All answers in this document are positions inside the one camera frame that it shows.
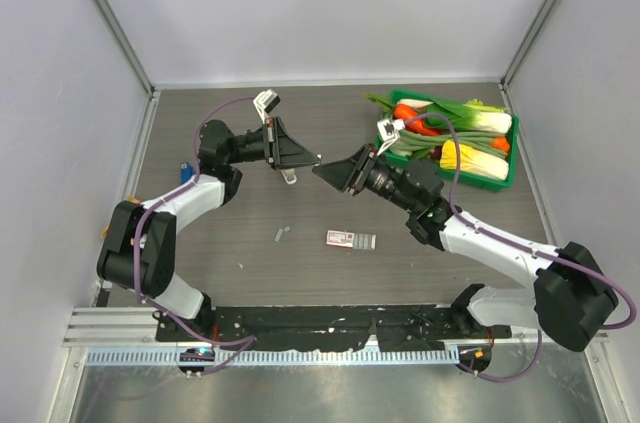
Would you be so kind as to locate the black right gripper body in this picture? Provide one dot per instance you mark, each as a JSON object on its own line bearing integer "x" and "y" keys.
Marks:
{"x": 375, "y": 175}

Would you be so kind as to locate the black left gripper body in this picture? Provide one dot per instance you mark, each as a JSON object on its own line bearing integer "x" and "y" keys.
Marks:
{"x": 256, "y": 147}

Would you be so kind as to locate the white red staple box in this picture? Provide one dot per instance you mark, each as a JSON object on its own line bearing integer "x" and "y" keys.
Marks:
{"x": 350, "y": 240}

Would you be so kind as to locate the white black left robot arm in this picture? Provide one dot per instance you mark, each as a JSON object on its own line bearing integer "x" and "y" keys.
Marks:
{"x": 139, "y": 249}

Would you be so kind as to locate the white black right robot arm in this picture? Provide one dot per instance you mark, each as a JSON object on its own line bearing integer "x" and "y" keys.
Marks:
{"x": 560, "y": 291}

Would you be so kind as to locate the green long beans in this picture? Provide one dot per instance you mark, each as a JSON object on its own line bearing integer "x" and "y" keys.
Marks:
{"x": 414, "y": 145}

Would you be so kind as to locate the white radish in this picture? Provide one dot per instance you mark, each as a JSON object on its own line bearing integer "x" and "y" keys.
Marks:
{"x": 415, "y": 103}

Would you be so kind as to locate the yellow white napa cabbage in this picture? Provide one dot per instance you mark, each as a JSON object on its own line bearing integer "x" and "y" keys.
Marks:
{"x": 473, "y": 161}

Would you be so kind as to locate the green plastic basket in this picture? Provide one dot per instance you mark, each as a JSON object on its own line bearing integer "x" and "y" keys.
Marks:
{"x": 464, "y": 178}

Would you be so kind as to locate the green white bok choy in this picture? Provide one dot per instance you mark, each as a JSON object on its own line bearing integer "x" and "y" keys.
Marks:
{"x": 472, "y": 116}

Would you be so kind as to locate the small orange carrot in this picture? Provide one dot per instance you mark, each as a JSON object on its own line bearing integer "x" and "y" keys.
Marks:
{"x": 501, "y": 144}

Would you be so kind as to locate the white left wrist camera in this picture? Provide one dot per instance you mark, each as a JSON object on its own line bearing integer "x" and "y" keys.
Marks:
{"x": 265, "y": 102}

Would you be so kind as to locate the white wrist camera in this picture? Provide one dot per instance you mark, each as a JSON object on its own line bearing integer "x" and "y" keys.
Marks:
{"x": 265, "y": 102}
{"x": 388, "y": 133}

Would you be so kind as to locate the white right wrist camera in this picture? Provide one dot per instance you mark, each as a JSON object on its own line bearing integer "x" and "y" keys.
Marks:
{"x": 388, "y": 133}

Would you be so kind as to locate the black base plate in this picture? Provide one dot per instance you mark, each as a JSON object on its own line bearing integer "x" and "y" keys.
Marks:
{"x": 342, "y": 328}

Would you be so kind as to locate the aluminium front rail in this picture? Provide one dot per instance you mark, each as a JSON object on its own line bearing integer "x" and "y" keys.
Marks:
{"x": 144, "y": 336}

